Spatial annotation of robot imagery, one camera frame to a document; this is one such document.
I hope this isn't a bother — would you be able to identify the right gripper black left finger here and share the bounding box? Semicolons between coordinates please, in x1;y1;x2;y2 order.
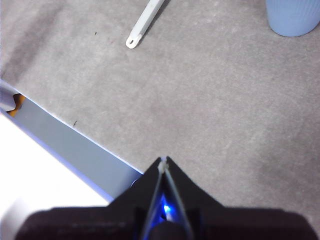
14;156;164;240

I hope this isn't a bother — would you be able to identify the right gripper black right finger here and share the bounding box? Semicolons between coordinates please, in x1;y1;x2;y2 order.
163;156;320;240

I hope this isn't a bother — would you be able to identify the grey-handled sponge cup brush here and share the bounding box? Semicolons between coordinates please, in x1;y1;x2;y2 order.
125;0;166;49

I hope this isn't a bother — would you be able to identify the blue ribbed plastic cup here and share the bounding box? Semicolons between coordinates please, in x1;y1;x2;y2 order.
265;0;320;38

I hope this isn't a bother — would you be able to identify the small orange object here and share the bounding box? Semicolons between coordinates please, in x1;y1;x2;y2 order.
7;93;27;118

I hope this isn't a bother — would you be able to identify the pale grey crumpled sheet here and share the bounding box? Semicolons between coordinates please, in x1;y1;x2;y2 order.
0;81;18;112

